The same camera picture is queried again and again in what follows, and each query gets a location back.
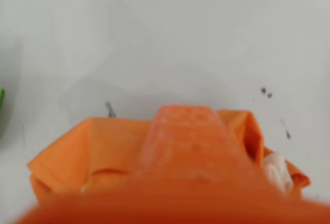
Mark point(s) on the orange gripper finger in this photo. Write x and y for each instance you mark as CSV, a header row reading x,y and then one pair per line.
x,y
185,182

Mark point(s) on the green paper parcel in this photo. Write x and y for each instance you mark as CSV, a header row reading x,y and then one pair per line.
x,y
1,105

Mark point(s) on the orange paper parcel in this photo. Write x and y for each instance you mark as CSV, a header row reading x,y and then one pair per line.
x,y
111,146

